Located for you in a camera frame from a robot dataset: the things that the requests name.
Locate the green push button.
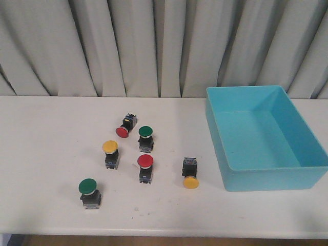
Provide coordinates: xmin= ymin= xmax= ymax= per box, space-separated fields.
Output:
xmin=78 ymin=178 xmax=101 ymax=209
xmin=138 ymin=126 xmax=154 ymax=153

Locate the yellow push button lying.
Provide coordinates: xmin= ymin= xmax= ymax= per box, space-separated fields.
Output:
xmin=182 ymin=157 xmax=199 ymax=189

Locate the green push button rear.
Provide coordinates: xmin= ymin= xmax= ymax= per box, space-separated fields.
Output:
xmin=138 ymin=126 xmax=154 ymax=153

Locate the green push button front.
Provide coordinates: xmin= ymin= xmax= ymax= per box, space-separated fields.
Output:
xmin=78 ymin=178 xmax=101 ymax=209

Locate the grey pleated curtain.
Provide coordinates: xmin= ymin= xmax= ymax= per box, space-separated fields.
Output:
xmin=1 ymin=1 xmax=327 ymax=99

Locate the red push button lying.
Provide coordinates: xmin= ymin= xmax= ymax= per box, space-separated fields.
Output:
xmin=115 ymin=113 xmax=137 ymax=138

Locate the yellow push button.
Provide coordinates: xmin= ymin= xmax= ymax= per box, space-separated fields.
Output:
xmin=102 ymin=140 xmax=120 ymax=170
xmin=182 ymin=157 xmax=199 ymax=189

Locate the red push button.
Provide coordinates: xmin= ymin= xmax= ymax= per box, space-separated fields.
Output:
xmin=115 ymin=113 xmax=137 ymax=138
xmin=137 ymin=154 xmax=154 ymax=184

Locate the teal plastic box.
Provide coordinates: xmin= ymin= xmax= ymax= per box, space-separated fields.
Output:
xmin=206 ymin=86 xmax=327 ymax=192

